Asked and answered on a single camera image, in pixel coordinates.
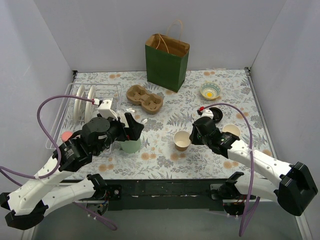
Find brown paper coffee cup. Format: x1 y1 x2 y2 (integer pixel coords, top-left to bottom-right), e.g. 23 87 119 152
173 131 191 152

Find black coffee cup lid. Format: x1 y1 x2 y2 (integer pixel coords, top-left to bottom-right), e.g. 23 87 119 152
209 107 223 124

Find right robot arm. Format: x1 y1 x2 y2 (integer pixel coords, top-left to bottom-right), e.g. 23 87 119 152
189 116 318 216

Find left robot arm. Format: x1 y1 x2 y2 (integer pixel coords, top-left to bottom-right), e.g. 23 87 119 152
0 112 144 230

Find green utensil cup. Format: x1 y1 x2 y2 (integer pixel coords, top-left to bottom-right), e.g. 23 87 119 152
119 139 141 154

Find brown cardboard cup carrier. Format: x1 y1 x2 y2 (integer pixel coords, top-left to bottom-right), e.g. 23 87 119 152
126 84 163 115

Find floral tablecloth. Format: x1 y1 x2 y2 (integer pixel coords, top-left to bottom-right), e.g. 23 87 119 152
67 69 274 180

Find white plate right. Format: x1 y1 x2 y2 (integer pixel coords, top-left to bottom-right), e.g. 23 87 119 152
84 85 96 124

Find white plate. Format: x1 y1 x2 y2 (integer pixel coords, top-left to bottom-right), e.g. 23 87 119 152
73 84 86 122
84 85 96 124

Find white plate left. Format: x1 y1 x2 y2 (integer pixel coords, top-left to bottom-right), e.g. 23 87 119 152
73 84 86 122

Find yellow patterned ceramic bowl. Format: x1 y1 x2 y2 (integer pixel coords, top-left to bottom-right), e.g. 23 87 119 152
200 82 221 100

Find pink cup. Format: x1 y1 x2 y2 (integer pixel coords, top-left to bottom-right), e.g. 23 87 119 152
61 131 73 142

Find green paper bag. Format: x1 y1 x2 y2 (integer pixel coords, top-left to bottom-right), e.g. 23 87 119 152
145 19 190 93

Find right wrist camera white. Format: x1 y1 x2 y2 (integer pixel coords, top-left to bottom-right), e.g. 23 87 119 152
197 107 214 119

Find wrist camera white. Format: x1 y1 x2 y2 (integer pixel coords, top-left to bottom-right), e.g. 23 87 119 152
197 107 214 119
93 98 118 120

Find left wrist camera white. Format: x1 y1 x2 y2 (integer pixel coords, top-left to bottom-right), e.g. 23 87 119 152
93 98 118 120

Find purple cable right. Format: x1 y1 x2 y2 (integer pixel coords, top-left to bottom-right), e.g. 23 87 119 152
204 103 261 238

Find purple cable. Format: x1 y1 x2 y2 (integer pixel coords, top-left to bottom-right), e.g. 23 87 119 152
0 94 118 231
204 103 261 238

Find white wire dish rack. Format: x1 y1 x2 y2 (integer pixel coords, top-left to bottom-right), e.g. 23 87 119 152
50 83 122 145

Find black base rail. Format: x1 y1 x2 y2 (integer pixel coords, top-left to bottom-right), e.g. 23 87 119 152
105 178 227 211

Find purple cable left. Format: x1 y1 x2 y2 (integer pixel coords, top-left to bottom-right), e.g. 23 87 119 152
0 94 118 231

